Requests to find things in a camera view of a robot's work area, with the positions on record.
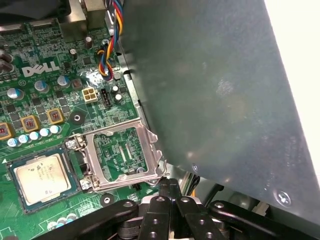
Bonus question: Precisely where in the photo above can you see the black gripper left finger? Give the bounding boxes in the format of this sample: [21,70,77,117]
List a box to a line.
[37,176,173,240]

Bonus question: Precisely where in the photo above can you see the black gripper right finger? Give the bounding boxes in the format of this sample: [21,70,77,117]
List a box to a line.
[170,177,311,240]

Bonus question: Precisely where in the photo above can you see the metal socket cover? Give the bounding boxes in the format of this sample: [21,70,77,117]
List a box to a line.
[66,117,167,193]

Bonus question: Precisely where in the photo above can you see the silver CPU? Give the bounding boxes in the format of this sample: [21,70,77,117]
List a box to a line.
[7,149,80,215]

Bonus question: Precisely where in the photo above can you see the CPU socket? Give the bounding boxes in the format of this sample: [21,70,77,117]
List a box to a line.
[3,143,87,217]

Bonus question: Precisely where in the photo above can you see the black PC case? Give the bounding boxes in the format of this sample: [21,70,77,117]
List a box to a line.
[199,0,320,240]

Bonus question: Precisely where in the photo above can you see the green motherboard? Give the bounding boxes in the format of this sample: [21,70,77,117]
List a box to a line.
[0,0,173,240]

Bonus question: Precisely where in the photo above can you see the grey power supply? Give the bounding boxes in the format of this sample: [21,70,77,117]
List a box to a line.
[117,0,316,211]

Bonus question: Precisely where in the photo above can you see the white four-pin power socket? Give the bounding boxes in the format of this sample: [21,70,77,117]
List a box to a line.
[81,86,98,104]

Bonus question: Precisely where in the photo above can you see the black case fan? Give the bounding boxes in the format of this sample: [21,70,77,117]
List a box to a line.
[0,0,68,23]

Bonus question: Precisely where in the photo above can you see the multicolour fan wire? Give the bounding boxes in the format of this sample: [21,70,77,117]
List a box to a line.
[96,0,125,82]

